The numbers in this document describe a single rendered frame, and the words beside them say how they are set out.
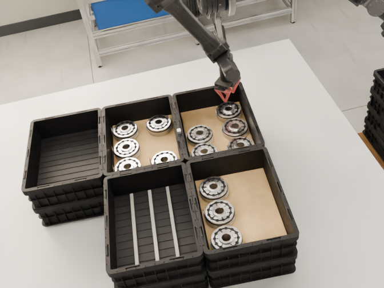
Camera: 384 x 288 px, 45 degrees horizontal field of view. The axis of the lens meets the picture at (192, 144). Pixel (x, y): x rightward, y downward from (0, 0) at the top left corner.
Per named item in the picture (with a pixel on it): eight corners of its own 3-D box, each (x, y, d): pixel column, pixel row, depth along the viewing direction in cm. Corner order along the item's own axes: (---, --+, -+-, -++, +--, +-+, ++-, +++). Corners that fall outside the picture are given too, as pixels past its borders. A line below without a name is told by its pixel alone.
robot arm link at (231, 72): (222, 35, 173) (203, 49, 175) (230, 52, 165) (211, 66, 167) (238, 55, 181) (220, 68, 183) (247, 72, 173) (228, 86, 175)
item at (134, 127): (112, 123, 200) (112, 123, 199) (136, 119, 200) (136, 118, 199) (114, 140, 192) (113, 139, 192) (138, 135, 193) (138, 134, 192)
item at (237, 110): (214, 106, 200) (214, 104, 200) (236, 100, 201) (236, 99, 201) (220, 120, 193) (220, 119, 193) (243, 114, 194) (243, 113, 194)
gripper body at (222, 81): (240, 76, 187) (239, 60, 182) (228, 91, 182) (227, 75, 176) (226, 72, 190) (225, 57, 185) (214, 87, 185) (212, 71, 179)
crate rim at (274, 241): (186, 165, 171) (184, 160, 169) (266, 150, 172) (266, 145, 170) (204, 259, 143) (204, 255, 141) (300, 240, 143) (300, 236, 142)
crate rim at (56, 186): (32, 124, 198) (30, 120, 196) (102, 111, 199) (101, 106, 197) (23, 196, 169) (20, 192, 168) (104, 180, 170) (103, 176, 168)
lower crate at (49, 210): (48, 157, 212) (39, 138, 204) (114, 144, 213) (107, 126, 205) (42, 229, 184) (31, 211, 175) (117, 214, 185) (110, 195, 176)
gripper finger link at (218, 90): (238, 96, 191) (236, 78, 184) (230, 107, 187) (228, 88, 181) (223, 92, 194) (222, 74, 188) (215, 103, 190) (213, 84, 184)
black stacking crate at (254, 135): (175, 114, 206) (172, 94, 198) (242, 102, 207) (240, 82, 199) (189, 182, 178) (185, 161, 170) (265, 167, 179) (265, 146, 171)
